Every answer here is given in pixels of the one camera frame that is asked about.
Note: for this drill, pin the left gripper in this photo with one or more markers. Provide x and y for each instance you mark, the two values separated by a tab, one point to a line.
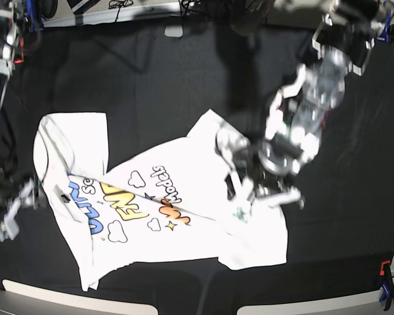
273	163

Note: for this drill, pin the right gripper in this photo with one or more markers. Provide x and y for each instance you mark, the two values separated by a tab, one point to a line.
27	189

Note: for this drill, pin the white printed t-shirt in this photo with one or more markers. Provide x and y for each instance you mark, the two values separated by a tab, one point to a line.
169	203

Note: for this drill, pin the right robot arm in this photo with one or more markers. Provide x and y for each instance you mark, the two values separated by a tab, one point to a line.
20	34

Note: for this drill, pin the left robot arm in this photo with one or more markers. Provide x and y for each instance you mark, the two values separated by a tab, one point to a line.
296	116

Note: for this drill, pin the black table cloth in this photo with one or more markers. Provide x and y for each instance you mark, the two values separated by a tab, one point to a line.
154	88

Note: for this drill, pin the grey tape patch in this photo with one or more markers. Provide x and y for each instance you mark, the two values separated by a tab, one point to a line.
173	31

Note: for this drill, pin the red blue clamp bottom right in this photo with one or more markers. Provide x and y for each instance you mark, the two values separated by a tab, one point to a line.
387	286

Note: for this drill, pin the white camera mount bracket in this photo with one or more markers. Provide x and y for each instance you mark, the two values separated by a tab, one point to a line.
246	188

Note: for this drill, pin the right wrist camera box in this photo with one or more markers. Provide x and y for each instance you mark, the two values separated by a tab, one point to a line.
9	229

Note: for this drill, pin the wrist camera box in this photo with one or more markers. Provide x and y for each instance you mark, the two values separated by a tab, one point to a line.
242	208
9	229

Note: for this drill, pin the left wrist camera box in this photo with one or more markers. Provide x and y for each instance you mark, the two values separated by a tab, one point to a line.
242	208

